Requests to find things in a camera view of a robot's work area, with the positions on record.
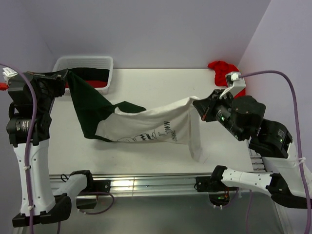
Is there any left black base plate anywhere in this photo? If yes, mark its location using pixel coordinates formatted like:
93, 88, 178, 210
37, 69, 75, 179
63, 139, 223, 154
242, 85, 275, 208
94, 179, 111, 193

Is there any crumpled red t shirt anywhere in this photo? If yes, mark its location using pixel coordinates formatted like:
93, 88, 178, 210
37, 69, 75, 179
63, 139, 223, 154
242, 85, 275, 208
207, 60, 241, 88

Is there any white and green t shirt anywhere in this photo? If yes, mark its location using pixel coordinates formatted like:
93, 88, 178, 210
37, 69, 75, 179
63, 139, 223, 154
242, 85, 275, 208
67, 71, 203, 161

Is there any aluminium frame rail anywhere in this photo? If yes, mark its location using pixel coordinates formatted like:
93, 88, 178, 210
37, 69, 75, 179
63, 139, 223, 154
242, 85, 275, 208
12, 138, 293, 234

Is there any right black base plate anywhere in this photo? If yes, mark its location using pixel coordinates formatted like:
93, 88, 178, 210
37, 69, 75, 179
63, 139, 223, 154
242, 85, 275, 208
194, 176, 214, 192

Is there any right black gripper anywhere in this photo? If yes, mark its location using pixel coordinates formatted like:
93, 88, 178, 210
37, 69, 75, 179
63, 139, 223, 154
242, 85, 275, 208
193, 89, 246, 141

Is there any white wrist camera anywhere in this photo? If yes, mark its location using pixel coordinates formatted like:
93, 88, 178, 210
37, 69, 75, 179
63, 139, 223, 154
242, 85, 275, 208
0, 67, 18, 91
219, 72, 246, 99

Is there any white plastic basket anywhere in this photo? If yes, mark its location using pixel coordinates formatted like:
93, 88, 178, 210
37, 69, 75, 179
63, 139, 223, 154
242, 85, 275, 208
53, 55, 114, 95

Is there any rolled black t shirt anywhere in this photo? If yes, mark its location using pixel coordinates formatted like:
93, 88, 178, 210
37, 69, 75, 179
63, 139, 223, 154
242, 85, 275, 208
69, 67, 110, 82

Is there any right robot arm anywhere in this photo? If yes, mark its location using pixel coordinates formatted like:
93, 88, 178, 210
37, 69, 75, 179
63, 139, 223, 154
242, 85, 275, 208
193, 89, 312, 209

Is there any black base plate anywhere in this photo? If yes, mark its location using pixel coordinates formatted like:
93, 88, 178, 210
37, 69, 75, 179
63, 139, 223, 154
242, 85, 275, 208
94, 179, 111, 193
194, 176, 214, 192

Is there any rolled red t shirt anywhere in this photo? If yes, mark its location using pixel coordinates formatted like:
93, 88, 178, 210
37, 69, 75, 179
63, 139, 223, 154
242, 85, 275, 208
86, 80, 108, 88

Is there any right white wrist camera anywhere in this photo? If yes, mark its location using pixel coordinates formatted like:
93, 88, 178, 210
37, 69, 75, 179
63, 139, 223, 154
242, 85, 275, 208
219, 72, 246, 99

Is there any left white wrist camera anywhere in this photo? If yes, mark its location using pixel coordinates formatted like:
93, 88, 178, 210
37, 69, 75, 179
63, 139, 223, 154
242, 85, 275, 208
0, 67, 18, 91

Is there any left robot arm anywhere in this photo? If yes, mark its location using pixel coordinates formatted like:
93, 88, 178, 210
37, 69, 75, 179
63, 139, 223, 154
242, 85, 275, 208
2, 67, 95, 228

